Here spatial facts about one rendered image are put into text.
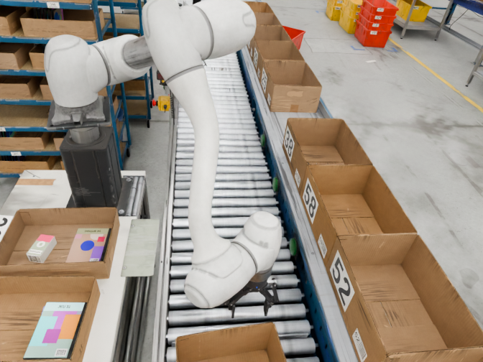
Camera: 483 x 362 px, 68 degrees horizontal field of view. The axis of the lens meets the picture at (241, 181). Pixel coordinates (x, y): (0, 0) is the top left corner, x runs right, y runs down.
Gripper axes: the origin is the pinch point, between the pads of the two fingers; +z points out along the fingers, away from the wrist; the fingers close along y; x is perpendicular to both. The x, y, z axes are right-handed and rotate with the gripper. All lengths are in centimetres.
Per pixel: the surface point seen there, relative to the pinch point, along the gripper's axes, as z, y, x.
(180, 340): -5.1, 21.7, 11.2
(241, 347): 5.6, 3.3, 9.3
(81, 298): 10, 56, -14
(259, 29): -16, -39, -247
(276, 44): -17, -46, -208
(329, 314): -3.5, -24.6, 5.2
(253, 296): 10.8, -4.0, -11.5
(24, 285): 5, 75, -17
